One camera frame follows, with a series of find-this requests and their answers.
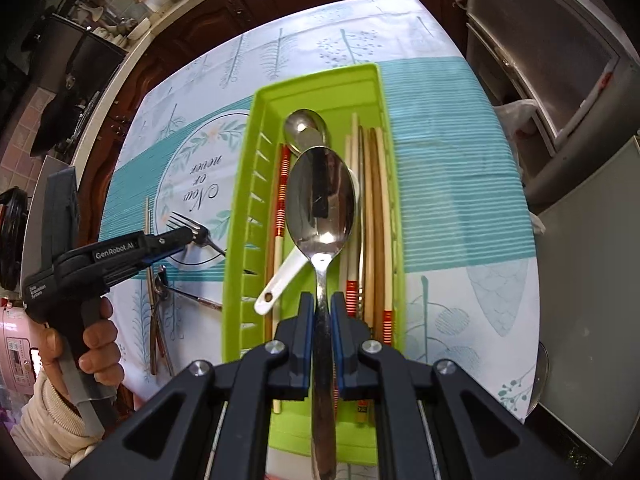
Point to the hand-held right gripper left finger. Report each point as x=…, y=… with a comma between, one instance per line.
x=306, y=345

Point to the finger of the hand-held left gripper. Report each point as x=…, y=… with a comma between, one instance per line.
x=175, y=237
x=170, y=256

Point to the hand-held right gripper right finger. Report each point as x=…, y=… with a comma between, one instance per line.
x=337, y=345

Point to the metal fork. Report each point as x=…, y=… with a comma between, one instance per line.
x=200, y=232

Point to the red striped cream chopstick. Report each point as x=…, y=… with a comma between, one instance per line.
x=387, y=325
x=353, y=300
x=282, y=180

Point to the green plastic utensil tray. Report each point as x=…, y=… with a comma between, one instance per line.
x=235, y=285

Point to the white ceramic spoon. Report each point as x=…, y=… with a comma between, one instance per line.
x=280, y=275

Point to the dark brown wooden chopstick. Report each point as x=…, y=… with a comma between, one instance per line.
x=367, y=240
x=377, y=235

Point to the large metal spoon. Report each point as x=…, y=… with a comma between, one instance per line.
x=320, y=200

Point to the person's left forearm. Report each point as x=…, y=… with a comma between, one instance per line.
x=45, y=420

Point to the person's left hand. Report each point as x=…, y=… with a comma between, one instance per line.
x=102, y=355

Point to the black round appliance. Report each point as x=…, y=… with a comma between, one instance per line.
x=10, y=240

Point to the brown bamboo chopstick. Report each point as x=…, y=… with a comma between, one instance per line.
x=153, y=340

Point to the pink appliance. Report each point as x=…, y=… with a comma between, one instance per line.
x=17, y=350

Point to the leaf printed tablecloth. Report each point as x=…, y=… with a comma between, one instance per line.
x=450, y=185

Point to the grey cabinet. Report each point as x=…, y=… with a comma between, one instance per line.
x=590, y=310

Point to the silver metal cabinet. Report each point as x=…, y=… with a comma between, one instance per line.
x=540, y=35

